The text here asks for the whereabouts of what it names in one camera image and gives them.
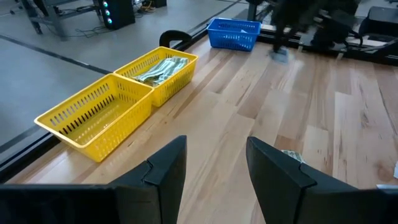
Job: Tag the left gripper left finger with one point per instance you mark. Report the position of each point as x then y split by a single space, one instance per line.
168 174

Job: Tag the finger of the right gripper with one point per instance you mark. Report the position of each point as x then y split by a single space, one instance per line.
279 37

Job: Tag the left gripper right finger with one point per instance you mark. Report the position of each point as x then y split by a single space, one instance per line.
276 180

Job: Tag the white antiseptic towelette packet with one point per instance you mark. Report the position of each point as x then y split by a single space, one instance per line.
279 56
395 170
387 186

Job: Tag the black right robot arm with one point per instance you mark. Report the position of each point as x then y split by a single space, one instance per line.
332 31

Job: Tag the blue plastic basket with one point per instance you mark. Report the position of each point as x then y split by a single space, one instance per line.
233 37

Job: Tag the yellow plastic basket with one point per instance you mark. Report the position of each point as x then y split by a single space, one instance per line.
93 124
174 87

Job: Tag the computer case with green lights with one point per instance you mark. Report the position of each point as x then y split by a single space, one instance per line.
116 14

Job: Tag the black metal equipment cart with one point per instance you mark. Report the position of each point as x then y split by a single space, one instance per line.
46 12

